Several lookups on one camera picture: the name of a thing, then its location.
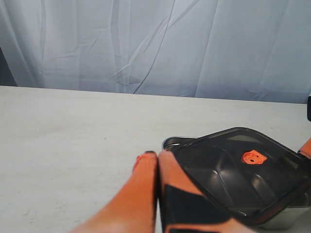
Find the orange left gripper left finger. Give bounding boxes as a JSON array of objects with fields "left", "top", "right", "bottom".
[{"left": 72, "top": 151, "right": 157, "bottom": 233}]

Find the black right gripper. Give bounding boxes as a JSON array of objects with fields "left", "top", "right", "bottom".
[{"left": 298, "top": 96, "right": 311, "bottom": 159}]

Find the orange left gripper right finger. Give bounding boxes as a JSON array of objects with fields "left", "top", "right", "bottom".
[{"left": 158, "top": 150, "right": 253, "bottom": 233}]

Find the dark transparent lid orange valve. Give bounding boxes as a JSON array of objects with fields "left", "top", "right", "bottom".
[{"left": 167, "top": 126, "right": 311, "bottom": 225}]

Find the steel two-compartment lunch box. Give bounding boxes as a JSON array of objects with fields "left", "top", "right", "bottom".
[{"left": 161, "top": 136, "right": 311, "bottom": 231}]

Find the grey wrinkled backdrop curtain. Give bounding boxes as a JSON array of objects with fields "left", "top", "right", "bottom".
[{"left": 0, "top": 0, "right": 311, "bottom": 103}]

